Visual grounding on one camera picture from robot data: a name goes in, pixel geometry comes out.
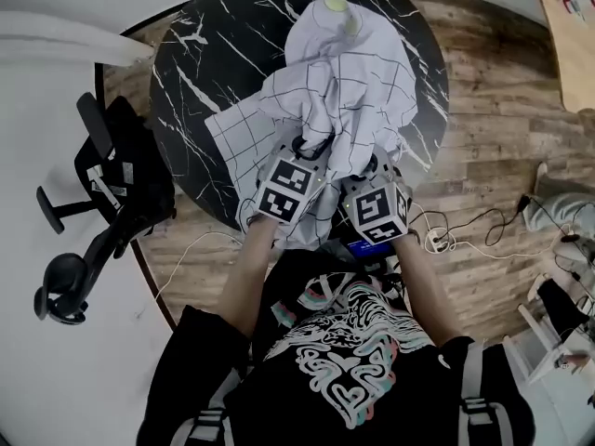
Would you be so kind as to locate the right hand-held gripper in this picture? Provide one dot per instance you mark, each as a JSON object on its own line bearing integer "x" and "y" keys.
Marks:
{"x": 372, "y": 212}

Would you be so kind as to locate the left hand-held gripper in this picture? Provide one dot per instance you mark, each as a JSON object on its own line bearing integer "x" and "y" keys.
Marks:
{"x": 283, "y": 193}

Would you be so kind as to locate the white grid-patterned cloth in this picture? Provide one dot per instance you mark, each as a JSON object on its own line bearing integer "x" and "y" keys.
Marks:
{"x": 353, "y": 91}

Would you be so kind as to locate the person's left forearm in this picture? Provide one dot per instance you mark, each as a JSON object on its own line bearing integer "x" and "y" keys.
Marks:
{"x": 246, "y": 277}

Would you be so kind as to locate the person's right forearm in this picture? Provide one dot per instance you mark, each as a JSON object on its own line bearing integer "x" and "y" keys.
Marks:
{"x": 418, "y": 286}

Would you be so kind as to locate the small black screen device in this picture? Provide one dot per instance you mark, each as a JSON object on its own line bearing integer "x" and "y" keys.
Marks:
{"x": 367, "y": 248}

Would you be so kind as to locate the white power strip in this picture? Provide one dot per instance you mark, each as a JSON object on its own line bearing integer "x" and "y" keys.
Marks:
{"x": 437, "y": 242}

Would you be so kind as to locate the yellow-green round object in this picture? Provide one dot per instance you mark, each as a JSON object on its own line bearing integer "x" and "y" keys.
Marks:
{"x": 334, "y": 4}

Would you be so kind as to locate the black marble round table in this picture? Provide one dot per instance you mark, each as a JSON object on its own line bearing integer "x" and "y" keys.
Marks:
{"x": 223, "y": 26}

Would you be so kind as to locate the black office chair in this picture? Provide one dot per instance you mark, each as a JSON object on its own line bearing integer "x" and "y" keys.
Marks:
{"x": 135, "y": 202}

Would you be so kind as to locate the light wooden table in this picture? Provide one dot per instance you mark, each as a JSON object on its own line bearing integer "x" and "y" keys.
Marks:
{"x": 576, "y": 63}

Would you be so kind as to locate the small red white object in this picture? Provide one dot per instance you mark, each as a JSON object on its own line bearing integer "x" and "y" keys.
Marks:
{"x": 572, "y": 6}

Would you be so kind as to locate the white stool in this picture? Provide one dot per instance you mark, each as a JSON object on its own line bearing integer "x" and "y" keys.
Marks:
{"x": 544, "y": 356}

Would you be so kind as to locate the person's black printed shirt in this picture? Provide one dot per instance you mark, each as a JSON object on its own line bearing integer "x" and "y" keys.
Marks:
{"x": 288, "y": 411}

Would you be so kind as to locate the white wall pipes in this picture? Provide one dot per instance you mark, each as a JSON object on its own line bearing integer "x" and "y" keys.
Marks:
{"x": 65, "y": 40}

